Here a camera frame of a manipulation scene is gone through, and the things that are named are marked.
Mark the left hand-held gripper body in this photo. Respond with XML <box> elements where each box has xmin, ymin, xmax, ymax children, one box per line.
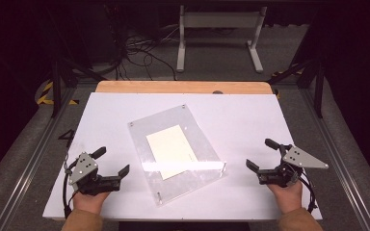
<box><xmin>67</xmin><ymin>151</ymin><xmax>122</xmax><ymax>196</ymax></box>

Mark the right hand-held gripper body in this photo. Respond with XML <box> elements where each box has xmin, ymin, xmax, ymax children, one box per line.
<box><xmin>258</xmin><ymin>144</ymin><xmax>330</xmax><ymax>189</ymax></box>

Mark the clear acrylic frame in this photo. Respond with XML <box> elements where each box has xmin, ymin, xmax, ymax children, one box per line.
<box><xmin>127</xmin><ymin>104</ymin><xmax>228</xmax><ymax>207</ymax></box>

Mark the person's left hand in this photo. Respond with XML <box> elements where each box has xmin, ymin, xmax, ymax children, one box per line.
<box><xmin>72</xmin><ymin>191</ymin><xmax>110</xmax><ymax>215</ymax></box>

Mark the person's right hand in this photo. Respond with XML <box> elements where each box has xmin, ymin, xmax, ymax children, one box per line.
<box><xmin>267</xmin><ymin>180</ymin><xmax>304</xmax><ymax>216</ymax></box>

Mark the white board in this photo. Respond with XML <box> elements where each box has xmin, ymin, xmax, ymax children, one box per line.
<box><xmin>42</xmin><ymin>92</ymin><xmax>323</xmax><ymax>221</ymax></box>

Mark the cream paper card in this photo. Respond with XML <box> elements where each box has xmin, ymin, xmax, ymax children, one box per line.
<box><xmin>145</xmin><ymin>124</ymin><xmax>199</xmax><ymax>181</ymax></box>

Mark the black metal stand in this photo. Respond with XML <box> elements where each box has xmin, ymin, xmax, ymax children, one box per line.
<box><xmin>49</xmin><ymin>57</ymin><xmax>108</xmax><ymax>118</ymax></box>
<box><xmin>268</xmin><ymin>57</ymin><xmax>326</xmax><ymax>119</ymax></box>

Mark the yellow black floor tape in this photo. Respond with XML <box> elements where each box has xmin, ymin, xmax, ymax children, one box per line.
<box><xmin>271</xmin><ymin>64</ymin><xmax>303</xmax><ymax>79</ymax></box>
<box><xmin>37</xmin><ymin>80</ymin><xmax>80</xmax><ymax>106</ymax></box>

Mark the wooden table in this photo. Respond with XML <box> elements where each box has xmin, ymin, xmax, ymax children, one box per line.
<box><xmin>95</xmin><ymin>80</ymin><xmax>274</xmax><ymax>95</ymax></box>

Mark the white metal stand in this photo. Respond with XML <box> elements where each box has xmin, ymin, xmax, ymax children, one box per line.
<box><xmin>176</xmin><ymin>5</ymin><xmax>268</xmax><ymax>74</ymax></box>

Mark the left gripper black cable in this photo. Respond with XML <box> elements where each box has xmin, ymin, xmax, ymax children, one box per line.
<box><xmin>62</xmin><ymin>159</ymin><xmax>79</xmax><ymax>219</ymax></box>

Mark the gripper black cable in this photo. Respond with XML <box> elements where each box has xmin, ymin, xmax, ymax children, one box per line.
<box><xmin>297</xmin><ymin>174</ymin><xmax>318</xmax><ymax>214</ymax></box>
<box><xmin>62</xmin><ymin>159</ymin><xmax>79</xmax><ymax>219</ymax></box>

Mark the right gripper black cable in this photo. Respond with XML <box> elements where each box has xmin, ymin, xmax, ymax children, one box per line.
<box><xmin>297</xmin><ymin>174</ymin><xmax>318</xmax><ymax>214</ymax></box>

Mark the aluminium floor rail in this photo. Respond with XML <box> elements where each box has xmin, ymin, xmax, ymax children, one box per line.
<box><xmin>0</xmin><ymin>86</ymin><xmax>78</xmax><ymax>231</ymax></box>
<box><xmin>298</xmin><ymin>88</ymin><xmax>370</xmax><ymax>231</ymax></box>

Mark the bundle of black floor cables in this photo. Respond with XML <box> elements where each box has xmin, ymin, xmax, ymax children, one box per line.
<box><xmin>109</xmin><ymin>28</ymin><xmax>177</xmax><ymax>81</ymax></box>

